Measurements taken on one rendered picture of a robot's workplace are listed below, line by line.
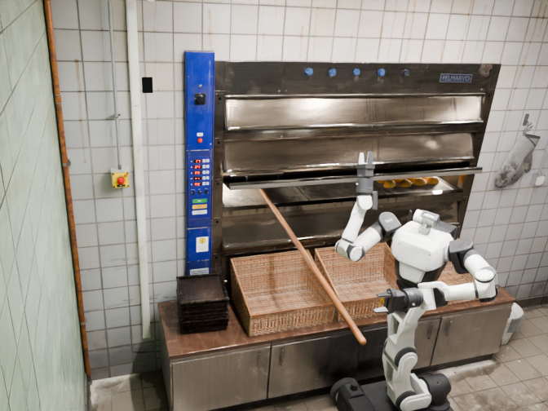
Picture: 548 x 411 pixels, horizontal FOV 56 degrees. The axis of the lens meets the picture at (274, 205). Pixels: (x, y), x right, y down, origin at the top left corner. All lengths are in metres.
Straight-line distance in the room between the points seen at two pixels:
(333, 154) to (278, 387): 1.52
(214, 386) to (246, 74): 1.85
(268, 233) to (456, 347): 1.58
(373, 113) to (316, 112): 0.39
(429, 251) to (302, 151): 1.07
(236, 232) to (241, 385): 0.94
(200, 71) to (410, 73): 1.35
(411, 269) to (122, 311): 1.83
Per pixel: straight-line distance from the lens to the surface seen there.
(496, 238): 4.48
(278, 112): 3.13
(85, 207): 3.14
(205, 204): 3.17
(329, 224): 3.57
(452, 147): 3.82
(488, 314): 3.99
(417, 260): 2.73
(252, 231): 3.38
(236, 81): 3.03
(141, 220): 3.17
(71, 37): 2.88
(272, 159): 3.20
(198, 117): 2.98
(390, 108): 3.46
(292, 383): 3.49
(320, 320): 3.31
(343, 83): 3.27
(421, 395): 3.39
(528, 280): 4.99
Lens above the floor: 2.58
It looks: 25 degrees down
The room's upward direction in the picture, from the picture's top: 4 degrees clockwise
